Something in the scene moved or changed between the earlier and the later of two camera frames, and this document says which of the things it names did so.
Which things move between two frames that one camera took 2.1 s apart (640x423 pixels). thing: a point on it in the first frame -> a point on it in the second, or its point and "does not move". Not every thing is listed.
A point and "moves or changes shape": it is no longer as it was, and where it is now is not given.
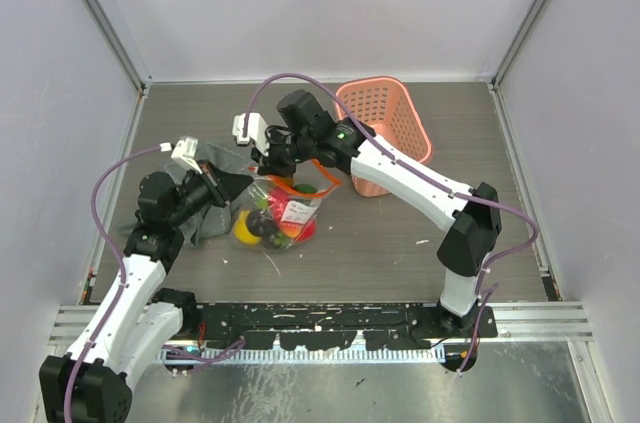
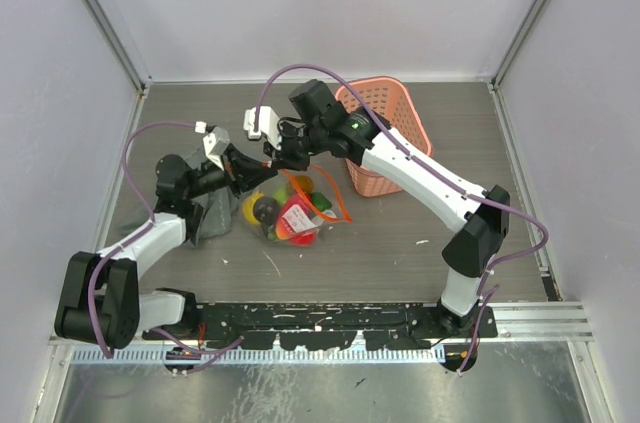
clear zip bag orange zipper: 279,211 moves or changes shape
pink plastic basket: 381,106 does not move
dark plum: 260,223 -> 266,210
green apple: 305,188 -> 321,202
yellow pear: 241,230 -> 248,206
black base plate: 338,325 does not move
